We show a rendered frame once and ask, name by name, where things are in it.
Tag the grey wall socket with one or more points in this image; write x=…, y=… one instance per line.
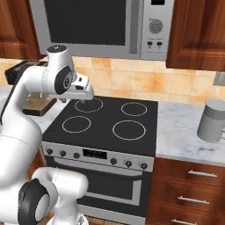
x=219, y=79

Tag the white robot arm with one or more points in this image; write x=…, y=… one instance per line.
x=20, y=140

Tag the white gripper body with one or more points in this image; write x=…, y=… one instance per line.
x=83, y=93

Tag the black glass hob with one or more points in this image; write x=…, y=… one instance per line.
x=105, y=126

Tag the grey cylindrical kettle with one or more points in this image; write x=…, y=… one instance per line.
x=212, y=123

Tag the black oven knob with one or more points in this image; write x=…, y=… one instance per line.
x=143, y=165
x=76, y=155
x=49, y=151
x=113, y=161
x=62, y=153
x=128, y=163

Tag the brown wooden base cupboard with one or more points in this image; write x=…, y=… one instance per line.
x=36, y=165

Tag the silver oven bottom drawer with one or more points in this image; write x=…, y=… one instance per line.
x=117, y=214

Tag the brown wooden drawer front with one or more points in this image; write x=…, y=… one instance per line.
x=161, y=215
x=167, y=194
x=175, y=170

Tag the black oven door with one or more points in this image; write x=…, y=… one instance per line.
x=114, y=187

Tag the silver microwave oven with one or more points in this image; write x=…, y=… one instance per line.
x=88, y=23

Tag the brown wooden cupboard door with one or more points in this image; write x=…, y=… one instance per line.
x=199, y=32
x=16, y=26

